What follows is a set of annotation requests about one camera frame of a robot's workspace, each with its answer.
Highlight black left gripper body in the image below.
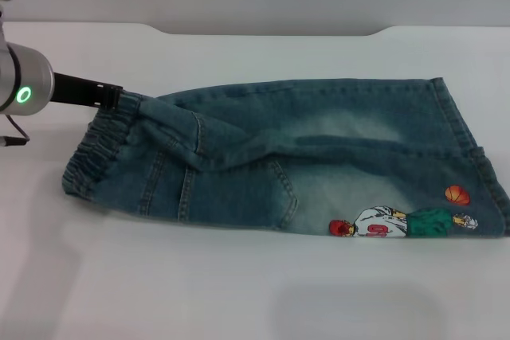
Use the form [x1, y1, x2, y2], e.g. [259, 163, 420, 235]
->
[49, 72, 100, 107]

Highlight blue denim shorts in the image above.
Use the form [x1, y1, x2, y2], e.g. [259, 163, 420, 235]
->
[60, 76, 510, 240]

